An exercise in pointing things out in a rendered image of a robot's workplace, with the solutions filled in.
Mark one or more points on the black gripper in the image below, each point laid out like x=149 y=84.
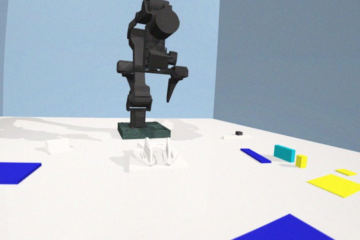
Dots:
x=126 y=68

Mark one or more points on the yellow flat plate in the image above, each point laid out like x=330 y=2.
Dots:
x=336 y=185

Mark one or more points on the blue flat bar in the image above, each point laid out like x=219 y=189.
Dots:
x=256 y=156

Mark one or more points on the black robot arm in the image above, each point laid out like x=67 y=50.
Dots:
x=161 y=22

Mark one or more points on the small yellow flat bar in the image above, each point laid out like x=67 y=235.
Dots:
x=346 y=172

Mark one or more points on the small yellow block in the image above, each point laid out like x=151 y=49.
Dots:
x=301 y=161

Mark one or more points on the blue flat plate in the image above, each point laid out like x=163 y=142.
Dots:
x=286 y=228
x=14 y=173

